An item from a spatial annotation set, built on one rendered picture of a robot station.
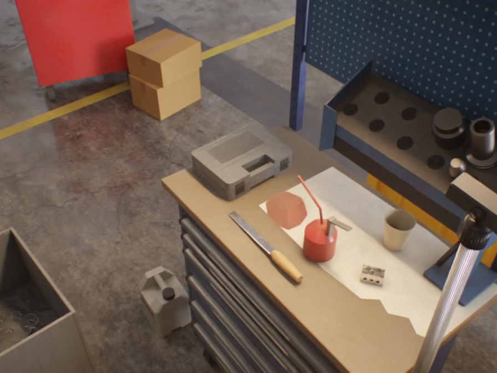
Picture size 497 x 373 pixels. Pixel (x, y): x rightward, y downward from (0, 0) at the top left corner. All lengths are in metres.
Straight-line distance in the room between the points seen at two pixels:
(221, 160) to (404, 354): 0.76
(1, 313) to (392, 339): 1.56
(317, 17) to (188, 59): 2.07
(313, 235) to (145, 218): 1.68
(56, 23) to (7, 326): 2.12
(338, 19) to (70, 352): 1.40
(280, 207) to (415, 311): 0.46
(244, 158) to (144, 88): 2.07
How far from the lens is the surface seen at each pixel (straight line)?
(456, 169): 1.25
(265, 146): 1.70
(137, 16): 5.08
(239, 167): 1.62
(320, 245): 1.41
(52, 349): 2.00
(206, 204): 1.61
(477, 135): 1.22
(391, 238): 1.48
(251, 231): 1.51
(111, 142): 3.54
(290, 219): 1.54
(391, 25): 1.47
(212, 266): 1.66
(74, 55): 3.89
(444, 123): 1.30
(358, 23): 1.55
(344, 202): 1.63
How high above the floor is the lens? 2.05
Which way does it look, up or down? 41 degrees down
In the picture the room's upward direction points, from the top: straight up
